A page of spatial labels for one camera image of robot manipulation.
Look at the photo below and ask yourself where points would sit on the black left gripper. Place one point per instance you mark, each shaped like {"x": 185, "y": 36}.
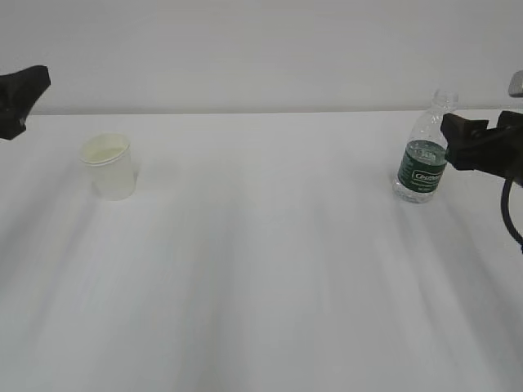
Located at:
{"x": 19, "y": 93}

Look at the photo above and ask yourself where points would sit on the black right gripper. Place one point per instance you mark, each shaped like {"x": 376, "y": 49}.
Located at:
{"x": 473, "y": 146}

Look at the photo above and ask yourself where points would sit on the clear green-label water bottle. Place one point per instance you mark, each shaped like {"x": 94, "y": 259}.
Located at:
{"x": 423, "y": 162}

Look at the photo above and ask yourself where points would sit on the white paper cup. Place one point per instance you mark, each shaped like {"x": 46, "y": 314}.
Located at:
{"x": 108, "y": 161}

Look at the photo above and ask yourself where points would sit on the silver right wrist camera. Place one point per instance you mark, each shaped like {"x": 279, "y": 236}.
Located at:
{"x": 515, "y": 88}

